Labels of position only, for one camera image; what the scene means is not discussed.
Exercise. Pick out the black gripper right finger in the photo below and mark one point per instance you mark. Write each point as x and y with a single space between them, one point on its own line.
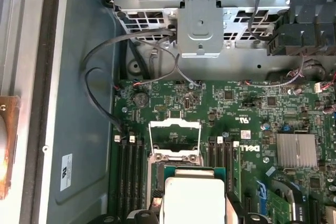
242 217

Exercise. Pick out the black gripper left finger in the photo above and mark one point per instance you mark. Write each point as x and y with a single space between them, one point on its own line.
145 217

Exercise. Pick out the silver CPU chip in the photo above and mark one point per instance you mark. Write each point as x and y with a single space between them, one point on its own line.
194 200

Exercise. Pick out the metal socket cover frame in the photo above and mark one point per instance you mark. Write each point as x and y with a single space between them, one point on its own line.
174 156

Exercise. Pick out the CPU socket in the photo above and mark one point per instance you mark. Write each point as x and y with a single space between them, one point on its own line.
157 179

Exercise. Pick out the installed RAM stick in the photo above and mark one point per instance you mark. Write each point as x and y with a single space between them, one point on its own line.
237 166

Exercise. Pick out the silver chipset heatsink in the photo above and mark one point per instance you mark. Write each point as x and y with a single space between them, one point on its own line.
296 150

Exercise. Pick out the open black PC case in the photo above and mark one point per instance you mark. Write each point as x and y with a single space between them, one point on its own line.
84 142

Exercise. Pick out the silver coin cell battery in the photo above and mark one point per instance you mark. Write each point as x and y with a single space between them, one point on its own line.
140 100

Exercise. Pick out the green motherboard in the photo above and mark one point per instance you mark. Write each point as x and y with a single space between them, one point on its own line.
236 98

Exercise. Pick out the silver metal drive cage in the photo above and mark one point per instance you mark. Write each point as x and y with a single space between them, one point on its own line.
199 24

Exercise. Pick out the black plastic bracket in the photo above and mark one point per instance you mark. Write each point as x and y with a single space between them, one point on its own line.
302 27

